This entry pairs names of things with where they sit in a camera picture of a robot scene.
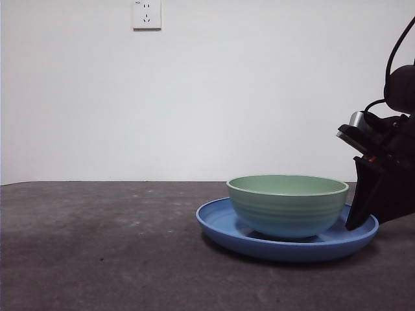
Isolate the green ribbed bowl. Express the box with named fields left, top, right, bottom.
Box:
left=226, top=174, right=350, bottom=240

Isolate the blue plate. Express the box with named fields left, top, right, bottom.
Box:
left=195, top=196, right=380, bottom=262

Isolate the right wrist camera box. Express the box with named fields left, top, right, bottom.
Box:
left=349, top=111, right=369, bottom=130

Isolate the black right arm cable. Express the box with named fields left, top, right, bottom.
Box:
left=363, top=15, right=415, bottom=114

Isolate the white wall socket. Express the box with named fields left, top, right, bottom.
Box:
left=132, top=0, right=162, bottom=32

